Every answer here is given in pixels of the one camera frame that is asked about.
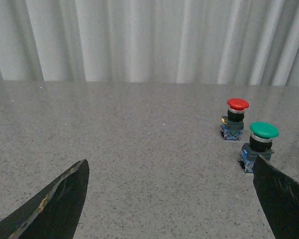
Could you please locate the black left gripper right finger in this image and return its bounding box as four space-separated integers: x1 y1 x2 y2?
253 155 299 239

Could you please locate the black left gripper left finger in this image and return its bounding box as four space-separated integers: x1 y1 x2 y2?
0 159 89 239

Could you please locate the green mushroom push button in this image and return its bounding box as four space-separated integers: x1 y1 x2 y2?
238 121 279 173

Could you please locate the red mushroom push button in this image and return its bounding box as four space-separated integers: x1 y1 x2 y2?
221 98 249 141

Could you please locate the white pleated curtain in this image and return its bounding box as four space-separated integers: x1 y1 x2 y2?
0 0 299 86

